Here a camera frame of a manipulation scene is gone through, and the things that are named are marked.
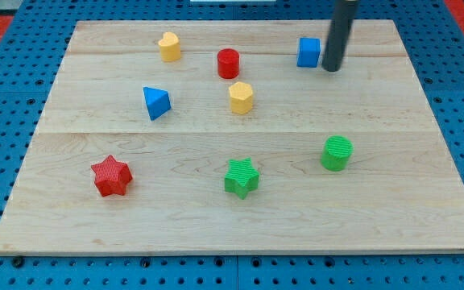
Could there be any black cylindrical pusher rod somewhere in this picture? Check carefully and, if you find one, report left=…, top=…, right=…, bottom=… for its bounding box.
left=321, top=0, right=358, bottom=72

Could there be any blue cube block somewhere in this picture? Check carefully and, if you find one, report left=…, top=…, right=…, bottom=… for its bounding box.
left=296, top=38, right=321, bottom=68

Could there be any red cylinder block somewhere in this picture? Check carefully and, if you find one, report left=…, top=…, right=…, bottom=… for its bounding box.
left=217, top=48, right=240, bottom=79

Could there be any yellow hexagon block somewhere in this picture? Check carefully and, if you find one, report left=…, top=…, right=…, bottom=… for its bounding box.
left=229, top=81, right=254, bottom=114

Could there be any green cylinder block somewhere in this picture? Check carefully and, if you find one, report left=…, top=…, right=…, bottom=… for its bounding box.
left=320, top=135, right=354, bottom=172

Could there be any yellow heart block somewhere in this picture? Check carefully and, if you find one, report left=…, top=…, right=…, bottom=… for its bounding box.
left=158, top=31, right=181, bottom=62

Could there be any light wooden board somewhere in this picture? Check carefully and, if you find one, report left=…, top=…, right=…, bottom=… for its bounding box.
left=0, top=20, right=464, bottom=256

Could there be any green star block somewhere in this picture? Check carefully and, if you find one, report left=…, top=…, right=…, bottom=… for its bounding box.
left=224, top=157, right=260, bottom=200

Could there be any blue triangle block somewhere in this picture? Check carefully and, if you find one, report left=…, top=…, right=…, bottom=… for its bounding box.
left=143, top=87, right=172, bottom=121

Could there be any red star block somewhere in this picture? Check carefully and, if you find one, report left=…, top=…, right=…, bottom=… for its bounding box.
left=90, top=155, right=133, bottom=197

